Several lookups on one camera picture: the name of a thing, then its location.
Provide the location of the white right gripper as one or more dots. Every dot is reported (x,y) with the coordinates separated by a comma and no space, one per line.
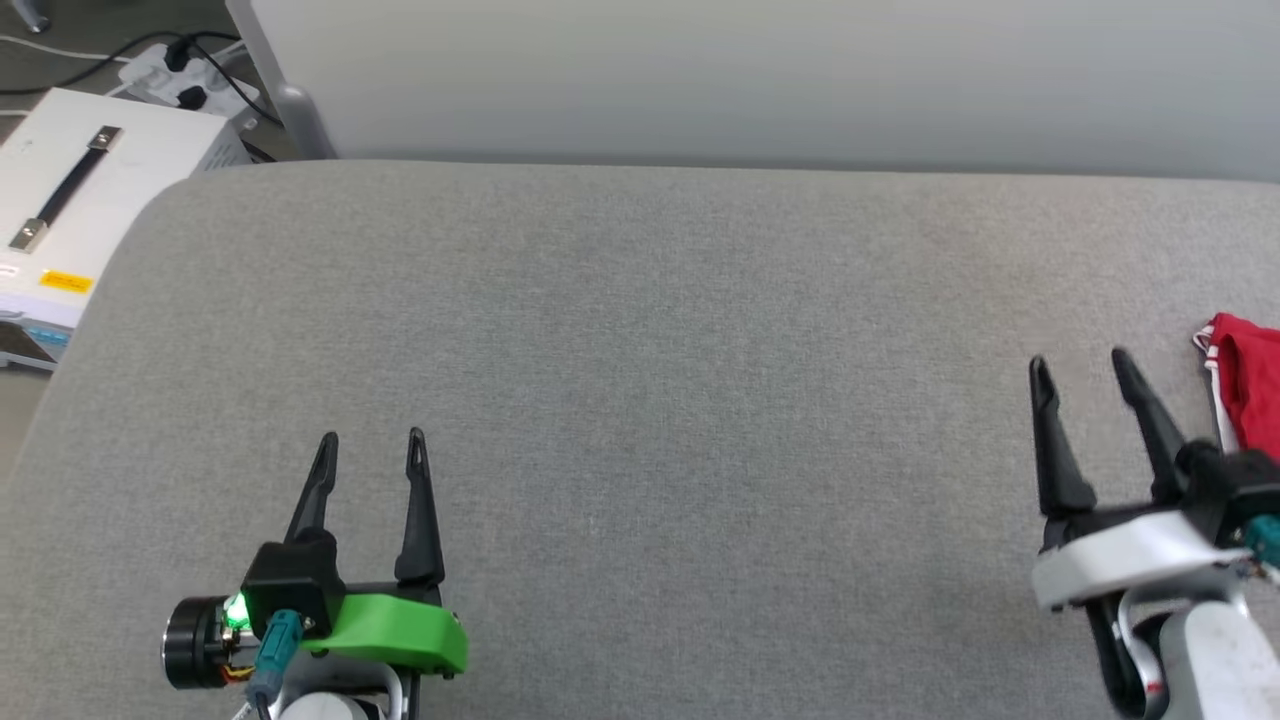
(1130,555)

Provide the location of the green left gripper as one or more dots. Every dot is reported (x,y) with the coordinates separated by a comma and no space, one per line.
(400,630)

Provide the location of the red and white garment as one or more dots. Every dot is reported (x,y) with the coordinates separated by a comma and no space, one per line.
(1255,380)

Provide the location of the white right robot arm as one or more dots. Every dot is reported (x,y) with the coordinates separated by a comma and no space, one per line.
(1220,660)

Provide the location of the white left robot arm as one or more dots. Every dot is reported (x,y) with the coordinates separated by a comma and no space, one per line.
(320,708)

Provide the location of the grey metal partition stand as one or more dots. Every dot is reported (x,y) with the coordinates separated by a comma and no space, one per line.
(303,125)

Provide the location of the white partition panel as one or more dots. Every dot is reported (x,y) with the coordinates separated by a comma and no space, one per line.
(800,80)

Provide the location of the white power strip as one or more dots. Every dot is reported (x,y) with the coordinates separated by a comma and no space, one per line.
(150,75)

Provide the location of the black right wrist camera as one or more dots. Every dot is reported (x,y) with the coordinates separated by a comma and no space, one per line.
(1230,480)

